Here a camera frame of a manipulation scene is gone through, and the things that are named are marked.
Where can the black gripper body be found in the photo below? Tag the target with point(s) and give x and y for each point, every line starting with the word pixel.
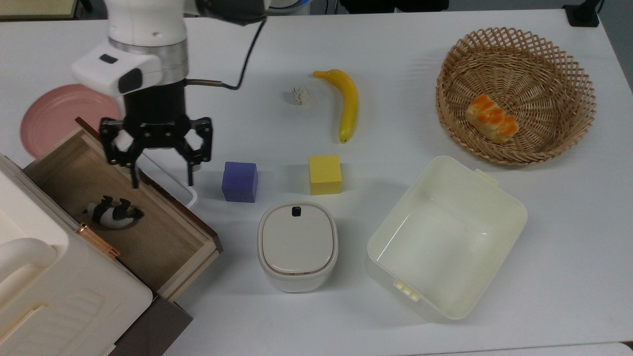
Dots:
pixel 156 116

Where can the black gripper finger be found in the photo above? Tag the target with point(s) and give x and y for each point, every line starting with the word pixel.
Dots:
pixel 202 143
pixel 114 146

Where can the black and white panda toy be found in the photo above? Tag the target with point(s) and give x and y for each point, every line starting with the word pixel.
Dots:
pixel 114 213

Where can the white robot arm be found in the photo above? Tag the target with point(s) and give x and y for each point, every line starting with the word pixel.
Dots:
pixel 143 34

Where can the brown wooden drawer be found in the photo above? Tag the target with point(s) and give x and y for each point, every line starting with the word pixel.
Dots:
pixel 158 232

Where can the yellow toy banana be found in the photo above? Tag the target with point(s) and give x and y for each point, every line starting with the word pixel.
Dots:
pixel 350 101

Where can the orange striped toy bread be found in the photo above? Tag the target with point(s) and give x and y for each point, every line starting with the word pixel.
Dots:
pixel 492 118

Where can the purple foam cube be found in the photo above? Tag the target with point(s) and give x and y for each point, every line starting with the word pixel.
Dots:
pixel 240 182

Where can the pink plastic plate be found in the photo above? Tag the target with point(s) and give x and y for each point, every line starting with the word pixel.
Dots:
pixel 54 118

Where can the small white crumpled ball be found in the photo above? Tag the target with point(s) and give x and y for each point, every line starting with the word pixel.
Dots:
pixel 300 96

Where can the yellow foam cube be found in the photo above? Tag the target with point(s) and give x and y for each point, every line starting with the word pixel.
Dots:
pixel 325 174

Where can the beige lidded trash can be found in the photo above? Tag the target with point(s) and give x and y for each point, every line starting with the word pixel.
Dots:
pixel 297 244

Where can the white plastic box lid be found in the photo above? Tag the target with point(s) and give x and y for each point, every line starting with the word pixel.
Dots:
pixel 54 291

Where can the cream plastic storage box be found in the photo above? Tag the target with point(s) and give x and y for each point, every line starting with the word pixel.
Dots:
pixel 445 237

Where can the woven wicker basket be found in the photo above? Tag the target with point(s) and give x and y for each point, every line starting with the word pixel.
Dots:
pixel 539 123

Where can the black table clamp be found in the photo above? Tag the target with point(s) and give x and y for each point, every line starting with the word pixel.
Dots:
pixel 583 14

